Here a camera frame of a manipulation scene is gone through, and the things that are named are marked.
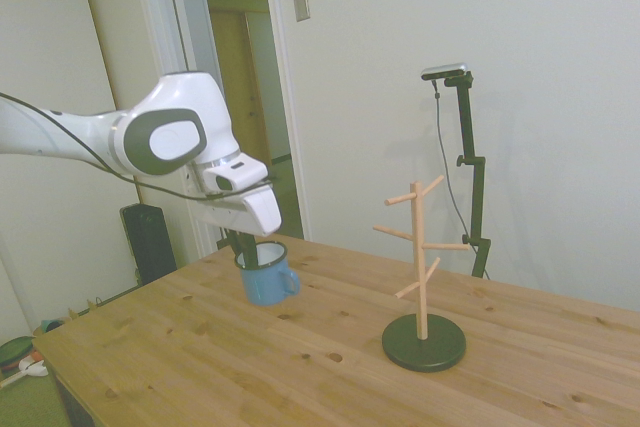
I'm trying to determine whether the black jointed camera stand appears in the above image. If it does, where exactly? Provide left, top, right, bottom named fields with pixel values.
left=441, top=71, right=493, bottom=280

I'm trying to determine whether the wooden mug tree black base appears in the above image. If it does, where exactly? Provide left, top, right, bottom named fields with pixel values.
left=372, top=175, right=468, bottom=375

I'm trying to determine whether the white orange small object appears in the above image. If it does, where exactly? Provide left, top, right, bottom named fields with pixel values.
left=16, top=353, right=50, bottom=379

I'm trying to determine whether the blue enamel mug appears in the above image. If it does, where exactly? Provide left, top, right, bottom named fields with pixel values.
left=234, top=241, right=302, bottom=307

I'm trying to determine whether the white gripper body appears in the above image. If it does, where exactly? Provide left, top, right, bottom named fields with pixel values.
left=187, top=184, right=283, bottom=238

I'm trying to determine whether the dark green round object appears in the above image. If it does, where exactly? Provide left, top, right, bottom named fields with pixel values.
left=0, top=335, right=37, bottom=374

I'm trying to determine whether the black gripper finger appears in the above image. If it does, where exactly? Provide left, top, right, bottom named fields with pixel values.
left=220, top=227, right=247, bottom=259
left=237, top=231, right=262, bottom=269

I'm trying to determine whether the grey depth camera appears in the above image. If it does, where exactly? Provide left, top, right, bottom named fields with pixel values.
left=421, top=62, right=472, bottom=83

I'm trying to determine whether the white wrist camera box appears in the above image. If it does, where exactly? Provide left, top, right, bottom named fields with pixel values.
left=201, top=156, right=269, bottom=197

